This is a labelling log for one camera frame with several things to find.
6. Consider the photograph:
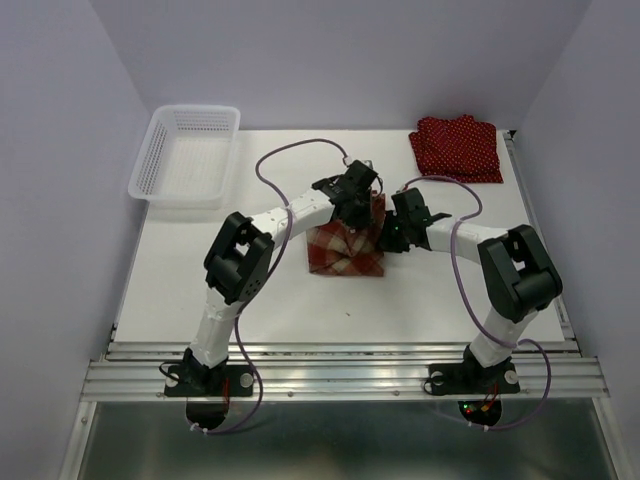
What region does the red patterned skirt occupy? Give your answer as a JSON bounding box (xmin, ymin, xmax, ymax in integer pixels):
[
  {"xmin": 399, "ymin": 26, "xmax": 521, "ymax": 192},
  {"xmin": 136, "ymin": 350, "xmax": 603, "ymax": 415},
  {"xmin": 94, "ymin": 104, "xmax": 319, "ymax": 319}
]
[{"xmin": 306, "ymin": 193, "xmax": 386, "ymax": 277}]

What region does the red polka dot skirt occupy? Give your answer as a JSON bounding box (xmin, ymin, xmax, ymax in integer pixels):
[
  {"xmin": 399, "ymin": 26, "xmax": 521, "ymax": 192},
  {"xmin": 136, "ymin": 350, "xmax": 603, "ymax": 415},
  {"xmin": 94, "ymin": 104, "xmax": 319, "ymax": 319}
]
[
  {"xmin": 448, "ymin": 150, "xmax": 503, "ymax": 184},
  {"xmin": 408, "ymin": 115, "xmax": 498, "ymax": 179}
]

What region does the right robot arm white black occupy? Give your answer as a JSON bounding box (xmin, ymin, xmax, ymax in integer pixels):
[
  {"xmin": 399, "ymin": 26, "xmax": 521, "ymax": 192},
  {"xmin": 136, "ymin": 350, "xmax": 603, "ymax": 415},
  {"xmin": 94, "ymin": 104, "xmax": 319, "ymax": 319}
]
[{"xmin": 378, "ymin": 188, "xmax": 563, "ymax": 396}]

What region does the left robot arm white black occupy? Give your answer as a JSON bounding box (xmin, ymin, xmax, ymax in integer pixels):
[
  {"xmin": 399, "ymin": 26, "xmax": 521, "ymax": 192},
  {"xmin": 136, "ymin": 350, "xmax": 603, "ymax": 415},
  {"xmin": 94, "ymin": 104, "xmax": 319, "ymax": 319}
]
[{"xmin": 160, "ymin": 160, "xmax": 377, "ymax": 398}]

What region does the white plastic basket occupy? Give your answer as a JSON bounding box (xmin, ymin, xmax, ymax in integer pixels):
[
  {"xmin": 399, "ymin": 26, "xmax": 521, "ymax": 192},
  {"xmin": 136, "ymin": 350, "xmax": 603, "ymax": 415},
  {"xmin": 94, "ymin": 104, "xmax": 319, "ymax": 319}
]
[{"xmin": 128, "ymin": 104, "xmax": 241, "ymax": 209}]

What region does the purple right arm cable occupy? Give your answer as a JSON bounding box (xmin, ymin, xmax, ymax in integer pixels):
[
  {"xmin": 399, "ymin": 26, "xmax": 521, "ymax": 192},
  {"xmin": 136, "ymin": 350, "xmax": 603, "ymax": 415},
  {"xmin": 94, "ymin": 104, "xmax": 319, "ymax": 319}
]
[{"xmin": 404, "ymin": 174, "xmax": 552, "ymax": 435}]

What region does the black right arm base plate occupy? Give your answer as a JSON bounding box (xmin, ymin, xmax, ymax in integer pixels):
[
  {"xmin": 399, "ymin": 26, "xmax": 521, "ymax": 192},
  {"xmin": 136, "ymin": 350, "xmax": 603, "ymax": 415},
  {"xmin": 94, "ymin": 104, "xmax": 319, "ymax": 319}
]
[{"xmin": 422, "ymin": 363, "xmax": 521, "ymax": 396}]

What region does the aluminium rail frame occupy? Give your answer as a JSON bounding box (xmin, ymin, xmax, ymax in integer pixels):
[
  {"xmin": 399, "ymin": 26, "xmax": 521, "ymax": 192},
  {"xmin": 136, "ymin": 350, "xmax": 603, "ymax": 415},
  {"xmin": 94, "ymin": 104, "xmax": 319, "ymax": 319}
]
[{"xmin": 61, "ymin": 130, "xmax": 635, "ymax": 479}]

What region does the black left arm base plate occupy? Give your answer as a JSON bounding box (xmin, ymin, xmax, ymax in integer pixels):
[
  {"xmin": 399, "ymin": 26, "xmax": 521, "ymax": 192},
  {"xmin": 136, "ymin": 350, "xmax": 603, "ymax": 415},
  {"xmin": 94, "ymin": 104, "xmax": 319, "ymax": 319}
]
[{"xmin": 159, "ymin": 363, "xmax": 254, "ymax": 398}]

